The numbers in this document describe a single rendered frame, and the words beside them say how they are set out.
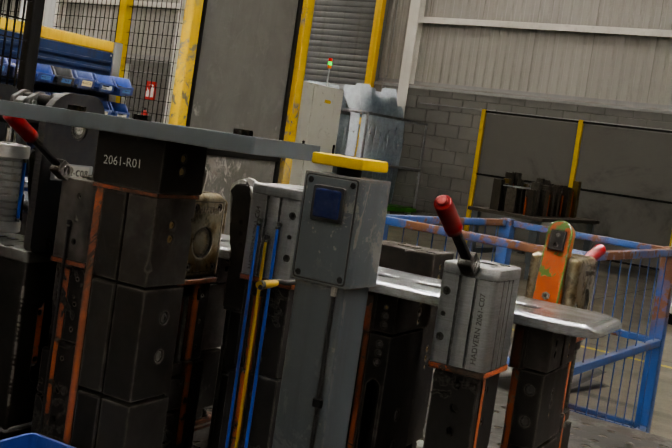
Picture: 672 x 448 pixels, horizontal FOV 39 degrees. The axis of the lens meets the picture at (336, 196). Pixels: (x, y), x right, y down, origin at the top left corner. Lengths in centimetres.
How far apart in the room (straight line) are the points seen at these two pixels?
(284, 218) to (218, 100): 359
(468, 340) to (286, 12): 417
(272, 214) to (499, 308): 30
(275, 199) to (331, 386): 29
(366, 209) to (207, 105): 375
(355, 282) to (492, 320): 18
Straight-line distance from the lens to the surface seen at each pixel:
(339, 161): 96
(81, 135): 140
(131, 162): 110
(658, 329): 424
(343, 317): 97
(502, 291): 109
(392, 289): 124
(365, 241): 97
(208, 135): 100
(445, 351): 109
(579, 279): 140
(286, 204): 117
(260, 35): 497
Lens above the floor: 117
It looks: 3 degrees down
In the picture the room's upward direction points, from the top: 8 degrees clockwise
